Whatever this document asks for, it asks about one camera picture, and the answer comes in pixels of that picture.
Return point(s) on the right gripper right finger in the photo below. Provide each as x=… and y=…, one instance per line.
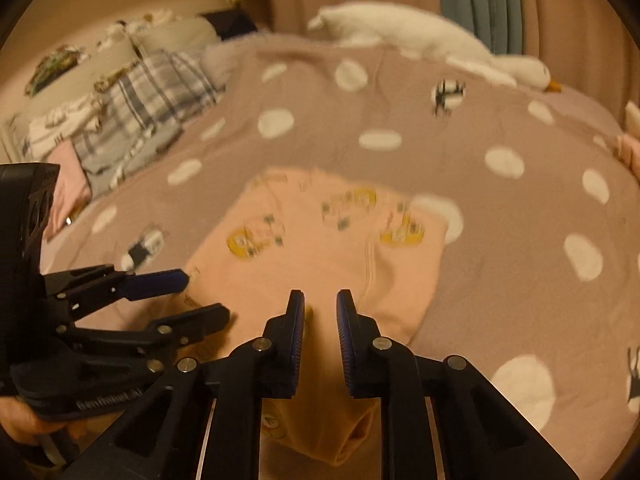
x=439, y=419

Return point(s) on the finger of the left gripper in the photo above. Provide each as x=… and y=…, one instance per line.
x=75, y=294
x=161, y=339

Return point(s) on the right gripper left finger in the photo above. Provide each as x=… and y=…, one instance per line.
x=202, y=420

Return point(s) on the pink duck print garment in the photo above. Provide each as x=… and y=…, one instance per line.
x=318, y=233

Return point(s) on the person's left hand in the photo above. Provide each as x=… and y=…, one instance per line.
x=24, y=426

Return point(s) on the mauve polka dot bedspread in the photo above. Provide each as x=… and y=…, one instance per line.
x=538, y=285

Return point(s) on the plaid blue white cloth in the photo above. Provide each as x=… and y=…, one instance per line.
x=143, y=113

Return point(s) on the cream pillow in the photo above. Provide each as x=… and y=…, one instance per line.
x=184, y=35

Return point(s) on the white and pink cloth bundle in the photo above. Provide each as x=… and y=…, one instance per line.
x=628, y=143

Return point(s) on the white goose plush toy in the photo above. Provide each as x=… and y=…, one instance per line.
x=365, y=23

